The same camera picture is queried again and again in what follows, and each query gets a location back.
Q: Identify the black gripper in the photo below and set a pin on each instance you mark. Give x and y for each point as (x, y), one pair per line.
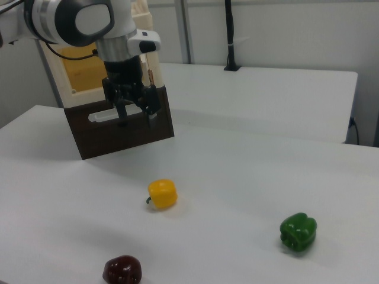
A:
(122, 75)

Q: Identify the cream cabinet door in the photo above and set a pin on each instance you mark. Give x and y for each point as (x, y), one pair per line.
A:
(155, 68)

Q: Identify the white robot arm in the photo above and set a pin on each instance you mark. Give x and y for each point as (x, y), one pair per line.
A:
(56, 20)

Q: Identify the cream plastic cabinet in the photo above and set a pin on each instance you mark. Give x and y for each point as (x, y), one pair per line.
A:
(56, 74)

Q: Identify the dark brown wooden box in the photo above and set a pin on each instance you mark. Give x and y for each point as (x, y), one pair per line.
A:
(124, 139)

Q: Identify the yellow bell pepper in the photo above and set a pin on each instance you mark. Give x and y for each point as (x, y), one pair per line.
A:
(163, 193)

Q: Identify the black pole with clamp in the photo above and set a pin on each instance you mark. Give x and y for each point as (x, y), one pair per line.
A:
(230, 35)

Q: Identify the dark red bell pepper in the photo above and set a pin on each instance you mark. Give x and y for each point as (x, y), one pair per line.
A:
(122, 269)

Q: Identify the green bell pepper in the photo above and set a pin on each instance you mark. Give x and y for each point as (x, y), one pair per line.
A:
(298, 231)

